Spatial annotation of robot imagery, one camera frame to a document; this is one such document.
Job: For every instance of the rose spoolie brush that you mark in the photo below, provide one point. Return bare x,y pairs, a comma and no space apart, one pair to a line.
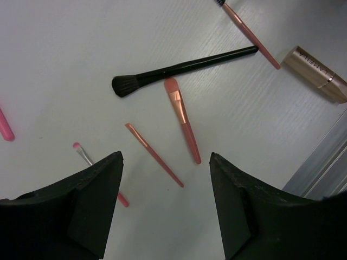
247,32

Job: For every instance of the rose gold lipstick tube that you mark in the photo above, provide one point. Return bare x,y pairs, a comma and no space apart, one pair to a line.
318,74

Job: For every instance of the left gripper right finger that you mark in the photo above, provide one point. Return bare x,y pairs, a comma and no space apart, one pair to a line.
259,221

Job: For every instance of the rose gold flat brush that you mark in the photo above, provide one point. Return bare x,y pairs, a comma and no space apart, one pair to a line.
176,99

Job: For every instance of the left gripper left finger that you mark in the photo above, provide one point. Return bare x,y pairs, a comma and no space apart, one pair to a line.
69,219

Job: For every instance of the black powder brush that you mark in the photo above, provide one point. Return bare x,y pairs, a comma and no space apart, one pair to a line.
128,84

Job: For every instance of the aluminium front rail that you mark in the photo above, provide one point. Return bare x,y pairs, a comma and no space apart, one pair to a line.
323,173

